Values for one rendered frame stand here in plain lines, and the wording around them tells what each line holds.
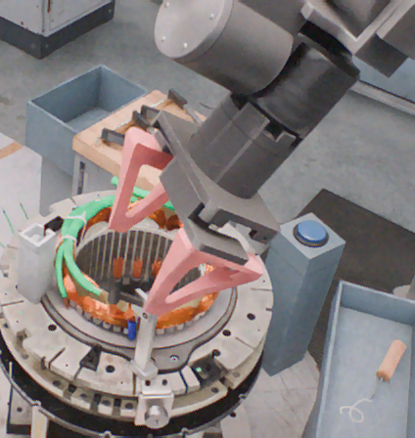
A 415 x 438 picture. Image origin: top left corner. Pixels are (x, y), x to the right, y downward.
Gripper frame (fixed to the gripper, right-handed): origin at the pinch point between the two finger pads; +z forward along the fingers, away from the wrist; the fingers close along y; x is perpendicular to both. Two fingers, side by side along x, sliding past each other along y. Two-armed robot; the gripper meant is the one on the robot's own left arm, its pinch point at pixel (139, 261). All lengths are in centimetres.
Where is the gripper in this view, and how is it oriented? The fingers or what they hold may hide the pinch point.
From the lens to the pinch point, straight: 61.2
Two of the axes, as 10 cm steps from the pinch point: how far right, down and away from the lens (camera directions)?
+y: 3.2, 6.5, -6.9
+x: 7.4, 2.8, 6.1
